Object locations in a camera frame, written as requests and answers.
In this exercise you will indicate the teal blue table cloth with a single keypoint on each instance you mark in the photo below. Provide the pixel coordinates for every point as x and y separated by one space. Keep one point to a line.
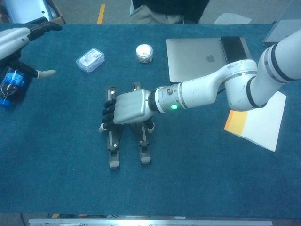
70 164

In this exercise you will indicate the black smartphone teal case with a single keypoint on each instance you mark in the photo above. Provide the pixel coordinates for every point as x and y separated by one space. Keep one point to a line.
232 47

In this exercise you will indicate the cola bottle blue label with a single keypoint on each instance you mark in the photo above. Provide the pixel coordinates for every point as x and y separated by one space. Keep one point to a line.
11 84

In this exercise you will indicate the aluminium profile rail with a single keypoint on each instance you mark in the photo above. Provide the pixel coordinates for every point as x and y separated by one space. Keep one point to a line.
150 222

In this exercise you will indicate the yellow white Lexicon book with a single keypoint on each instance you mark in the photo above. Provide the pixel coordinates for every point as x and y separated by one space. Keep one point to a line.
258 131

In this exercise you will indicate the seated person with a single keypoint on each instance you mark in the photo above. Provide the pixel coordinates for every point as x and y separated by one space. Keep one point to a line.
152 16

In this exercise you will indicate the white sheet on floor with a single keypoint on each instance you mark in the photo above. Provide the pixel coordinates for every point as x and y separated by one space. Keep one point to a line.
230 18

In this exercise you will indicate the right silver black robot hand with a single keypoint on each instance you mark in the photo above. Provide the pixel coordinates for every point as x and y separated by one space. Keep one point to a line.
131 108

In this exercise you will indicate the black folding laptop stand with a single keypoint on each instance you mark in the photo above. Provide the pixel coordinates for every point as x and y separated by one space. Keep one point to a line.
143 136

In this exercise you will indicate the clear plastic card box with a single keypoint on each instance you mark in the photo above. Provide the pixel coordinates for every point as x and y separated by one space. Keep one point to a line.
90 60

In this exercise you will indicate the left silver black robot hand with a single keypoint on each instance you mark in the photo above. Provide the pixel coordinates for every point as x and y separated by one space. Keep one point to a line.
11 40

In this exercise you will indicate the round silver tin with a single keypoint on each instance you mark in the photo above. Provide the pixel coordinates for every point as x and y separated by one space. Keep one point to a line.
144 53

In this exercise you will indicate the clear acrylic stand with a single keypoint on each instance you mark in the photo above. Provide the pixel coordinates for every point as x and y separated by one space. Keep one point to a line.
279 30

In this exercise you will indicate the brown cardboard box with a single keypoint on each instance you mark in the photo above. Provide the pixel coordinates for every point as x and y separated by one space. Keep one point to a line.
58 16

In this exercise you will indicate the yellow object under table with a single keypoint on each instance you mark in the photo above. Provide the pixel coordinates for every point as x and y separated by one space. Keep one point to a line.
55 215

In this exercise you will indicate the silver Apple laptop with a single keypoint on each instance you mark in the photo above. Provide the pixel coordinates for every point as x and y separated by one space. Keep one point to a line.
188 54

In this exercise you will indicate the silver device in box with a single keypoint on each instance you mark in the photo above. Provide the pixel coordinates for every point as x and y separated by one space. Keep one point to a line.
23 9

